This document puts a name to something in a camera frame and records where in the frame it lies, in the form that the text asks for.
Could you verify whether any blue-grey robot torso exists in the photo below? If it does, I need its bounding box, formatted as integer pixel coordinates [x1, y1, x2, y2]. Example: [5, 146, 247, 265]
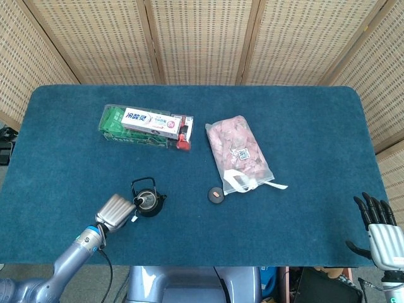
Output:
[125, 266, 263, 303]

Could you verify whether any clear bag of pink items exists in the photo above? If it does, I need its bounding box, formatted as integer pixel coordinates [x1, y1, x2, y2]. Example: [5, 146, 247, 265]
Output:
[205, 115, 288, 196]

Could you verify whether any clear plastic storage box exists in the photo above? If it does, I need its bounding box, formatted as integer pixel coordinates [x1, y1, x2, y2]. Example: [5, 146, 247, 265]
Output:
[98, 104, 194, 152]

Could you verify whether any black teapot lid orange knob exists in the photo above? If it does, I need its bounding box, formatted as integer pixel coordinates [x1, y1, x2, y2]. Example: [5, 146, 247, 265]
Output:
[207, 186, 225, 205]

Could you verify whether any black cast iron teapot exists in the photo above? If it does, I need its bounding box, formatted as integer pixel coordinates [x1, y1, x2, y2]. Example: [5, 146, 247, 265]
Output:
[130, 176, 167, 218]

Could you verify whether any red white small package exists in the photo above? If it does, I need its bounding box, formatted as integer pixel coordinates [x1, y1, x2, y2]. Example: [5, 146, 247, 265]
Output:
[175, 115, 193, 152]

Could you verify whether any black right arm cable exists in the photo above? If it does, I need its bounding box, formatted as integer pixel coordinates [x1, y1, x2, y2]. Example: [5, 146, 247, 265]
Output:
[358, 276, 384, 290]

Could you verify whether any woven wooden folding screen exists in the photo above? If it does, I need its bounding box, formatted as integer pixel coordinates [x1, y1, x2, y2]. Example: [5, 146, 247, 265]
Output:
[0, 0, 404, 244]

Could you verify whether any blue table mat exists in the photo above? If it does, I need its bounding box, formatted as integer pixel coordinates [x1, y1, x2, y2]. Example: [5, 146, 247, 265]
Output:
[0, 84, 394, 268]

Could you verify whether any pyramid tea bag with string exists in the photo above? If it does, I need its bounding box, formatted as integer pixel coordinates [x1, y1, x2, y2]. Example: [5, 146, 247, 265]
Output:
[130, 197, 155, 223]

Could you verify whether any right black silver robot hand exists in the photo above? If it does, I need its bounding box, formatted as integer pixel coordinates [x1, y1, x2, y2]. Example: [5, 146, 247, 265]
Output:
[345, 191, 404, 269]

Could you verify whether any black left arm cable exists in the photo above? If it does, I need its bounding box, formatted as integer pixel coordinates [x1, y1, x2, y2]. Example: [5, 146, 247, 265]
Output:
[97, 248, 114, 303]

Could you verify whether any white toothpaste carton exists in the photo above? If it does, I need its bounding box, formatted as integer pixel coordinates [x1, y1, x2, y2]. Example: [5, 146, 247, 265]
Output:
[121, 107, 183, 140]

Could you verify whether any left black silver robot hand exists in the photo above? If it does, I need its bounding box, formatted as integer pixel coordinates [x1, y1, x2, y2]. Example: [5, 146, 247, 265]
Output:
[95, 193, 146, 234]

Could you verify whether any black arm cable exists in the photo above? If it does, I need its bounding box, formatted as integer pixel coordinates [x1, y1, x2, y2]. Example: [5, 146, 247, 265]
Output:
[97, 248, 114, 303]
[358, 276, 384, 290]

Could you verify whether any green packaged carton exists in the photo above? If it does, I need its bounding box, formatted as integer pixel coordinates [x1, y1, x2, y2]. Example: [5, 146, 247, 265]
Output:
[100, 106, 168, 148]

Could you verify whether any blue plastic item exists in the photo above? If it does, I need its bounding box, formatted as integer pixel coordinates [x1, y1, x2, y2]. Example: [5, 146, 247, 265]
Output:
[260, 266, 278, 300]

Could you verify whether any black floor equipment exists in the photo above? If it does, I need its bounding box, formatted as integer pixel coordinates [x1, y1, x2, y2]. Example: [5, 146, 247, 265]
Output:
[0, 124, 16, 167]

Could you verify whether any tan plush item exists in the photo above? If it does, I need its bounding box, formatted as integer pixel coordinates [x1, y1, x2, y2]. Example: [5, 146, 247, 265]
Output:
[314, 266, 352, 280]

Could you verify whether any black flat case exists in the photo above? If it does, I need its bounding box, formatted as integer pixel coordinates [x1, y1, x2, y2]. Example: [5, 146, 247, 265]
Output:
[293, 267, 364, 303]

